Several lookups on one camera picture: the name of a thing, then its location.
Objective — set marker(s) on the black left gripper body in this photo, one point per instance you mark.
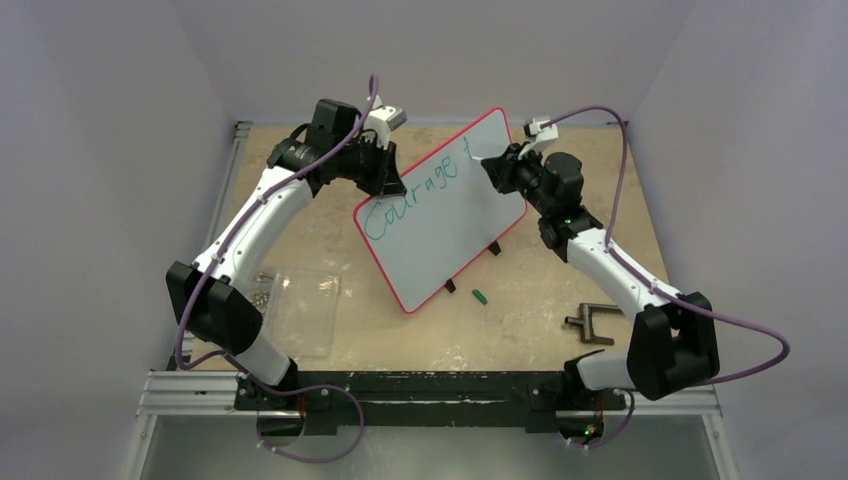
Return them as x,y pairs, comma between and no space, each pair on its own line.
366,159

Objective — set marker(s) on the clear plastic screw box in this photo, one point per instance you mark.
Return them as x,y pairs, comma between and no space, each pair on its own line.
299,307

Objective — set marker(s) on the black T-shaped tool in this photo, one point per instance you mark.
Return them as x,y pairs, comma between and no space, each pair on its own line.
583,321

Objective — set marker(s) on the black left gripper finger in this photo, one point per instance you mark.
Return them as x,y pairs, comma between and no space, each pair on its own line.
373,183
391,183

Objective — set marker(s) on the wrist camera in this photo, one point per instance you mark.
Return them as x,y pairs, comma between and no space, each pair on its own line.
382,120
540,133

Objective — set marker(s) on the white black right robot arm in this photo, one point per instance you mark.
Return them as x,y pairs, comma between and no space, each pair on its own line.
673,341

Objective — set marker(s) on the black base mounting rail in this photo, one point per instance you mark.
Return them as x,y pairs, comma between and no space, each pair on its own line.
321,402

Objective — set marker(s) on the green marker cap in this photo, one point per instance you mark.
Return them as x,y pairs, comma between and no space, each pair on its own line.
480,296

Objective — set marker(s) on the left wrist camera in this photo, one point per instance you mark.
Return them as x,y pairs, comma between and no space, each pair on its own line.
382,120

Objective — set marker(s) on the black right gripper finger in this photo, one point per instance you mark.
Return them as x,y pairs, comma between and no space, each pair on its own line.
493,167
500,154

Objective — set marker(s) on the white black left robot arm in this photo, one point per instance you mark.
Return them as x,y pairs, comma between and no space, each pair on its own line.
208,295

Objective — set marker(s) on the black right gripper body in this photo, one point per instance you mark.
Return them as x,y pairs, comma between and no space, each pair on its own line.
506,169

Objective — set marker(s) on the pink framed whiteboard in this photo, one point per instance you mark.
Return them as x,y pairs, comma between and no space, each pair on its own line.
448,217

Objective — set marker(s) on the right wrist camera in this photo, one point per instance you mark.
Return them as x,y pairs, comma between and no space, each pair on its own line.
540,133

